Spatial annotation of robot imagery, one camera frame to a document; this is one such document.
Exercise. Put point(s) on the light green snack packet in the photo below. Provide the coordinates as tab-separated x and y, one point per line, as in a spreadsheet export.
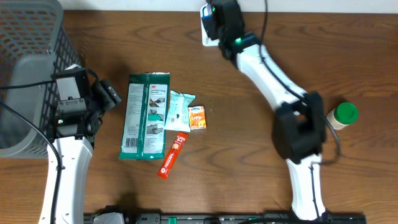
178	115

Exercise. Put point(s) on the small orange box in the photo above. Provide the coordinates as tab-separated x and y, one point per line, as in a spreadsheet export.
197	117

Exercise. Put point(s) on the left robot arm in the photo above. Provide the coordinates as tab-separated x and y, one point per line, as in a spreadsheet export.
71	137

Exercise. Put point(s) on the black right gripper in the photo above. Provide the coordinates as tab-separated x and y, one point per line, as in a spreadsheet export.
211	26

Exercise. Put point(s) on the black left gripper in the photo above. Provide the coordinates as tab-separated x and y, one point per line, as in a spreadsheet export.
108	94

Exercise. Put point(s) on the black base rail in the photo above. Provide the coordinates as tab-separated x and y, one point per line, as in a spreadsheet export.
114	214

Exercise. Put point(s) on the green lid white jar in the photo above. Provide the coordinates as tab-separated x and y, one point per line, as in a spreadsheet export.
343	115

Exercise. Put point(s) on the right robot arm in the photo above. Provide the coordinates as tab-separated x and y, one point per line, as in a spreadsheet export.
298	130

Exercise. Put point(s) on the green white gloves packet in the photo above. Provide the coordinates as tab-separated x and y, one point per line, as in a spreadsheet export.
146	111

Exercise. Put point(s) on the white barcode scanner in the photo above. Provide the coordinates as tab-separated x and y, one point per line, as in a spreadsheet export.
206	41

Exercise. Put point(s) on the grey plastic mesh basket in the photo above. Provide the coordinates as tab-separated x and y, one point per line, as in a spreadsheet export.
34	48

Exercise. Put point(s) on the red white snack packet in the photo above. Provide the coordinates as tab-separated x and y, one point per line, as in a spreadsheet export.
172	155

